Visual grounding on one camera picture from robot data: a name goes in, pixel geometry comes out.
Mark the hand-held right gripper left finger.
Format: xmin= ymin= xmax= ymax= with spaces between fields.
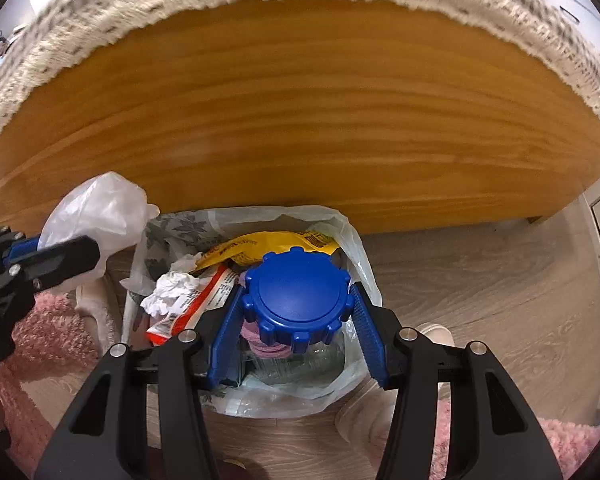
xmin=34 ymin=285 xmax=247 ymax=480

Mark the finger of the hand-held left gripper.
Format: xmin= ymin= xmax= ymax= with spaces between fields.
xmin=1 ymin=238 xmax=44 ymax=262
xmin=7 ymin=235 xmax=102 ymax=292

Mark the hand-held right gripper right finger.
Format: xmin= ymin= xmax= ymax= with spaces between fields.
xmin=349 ymin=281 xmax=564 ymax=480

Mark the purple sock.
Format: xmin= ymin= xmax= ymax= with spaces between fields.
xmin=244 ymin=324 xmax=292 ymax=360

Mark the red white snack packet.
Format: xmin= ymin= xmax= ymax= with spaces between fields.
xmin=146 ymin=266 xmax=243 ymax=347

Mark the white translucent plastic bag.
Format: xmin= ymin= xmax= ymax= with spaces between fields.
xmin=37 ymin=171 xmax=160 ymax=293

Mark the clear plastic clamshell container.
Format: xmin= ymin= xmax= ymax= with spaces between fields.
xmin=237 ymin=330 xmax=348 ymax=388

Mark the blue plastic lid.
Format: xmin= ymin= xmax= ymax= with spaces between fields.
xmin=242 ymin=247 xmax=353 ymax=356

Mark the yellow snack bag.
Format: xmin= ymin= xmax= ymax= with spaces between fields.
xmin=192 ymin=230 xmax=341 ymax=273

